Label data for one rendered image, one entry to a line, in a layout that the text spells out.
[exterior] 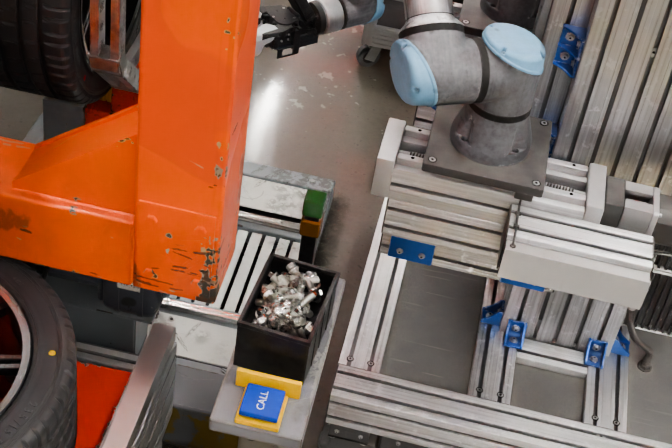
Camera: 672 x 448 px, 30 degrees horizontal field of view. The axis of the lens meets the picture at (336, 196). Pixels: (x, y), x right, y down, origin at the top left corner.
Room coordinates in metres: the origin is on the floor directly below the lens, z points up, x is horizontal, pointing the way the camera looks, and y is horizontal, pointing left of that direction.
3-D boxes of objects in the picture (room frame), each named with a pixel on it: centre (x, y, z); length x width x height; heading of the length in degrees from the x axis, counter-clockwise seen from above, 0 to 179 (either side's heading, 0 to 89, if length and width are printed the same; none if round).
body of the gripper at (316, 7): (2.20, 0.15, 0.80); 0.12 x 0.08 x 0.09; 130
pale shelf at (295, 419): (1.65, 0.05, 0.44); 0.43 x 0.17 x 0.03; 175
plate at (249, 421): (1.48, 0.07, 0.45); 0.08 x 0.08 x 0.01; 85
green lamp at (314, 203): (1.84, 0.04, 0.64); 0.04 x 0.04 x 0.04; 85
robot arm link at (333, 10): (2.25, 0.09, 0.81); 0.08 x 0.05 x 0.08; 40
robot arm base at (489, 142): (1.89, -0.27, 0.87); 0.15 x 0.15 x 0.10
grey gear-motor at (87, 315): (1.96, 0.53, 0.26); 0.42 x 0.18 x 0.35; 85
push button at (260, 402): (1.48, 0.07, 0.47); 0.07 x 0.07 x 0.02; 85
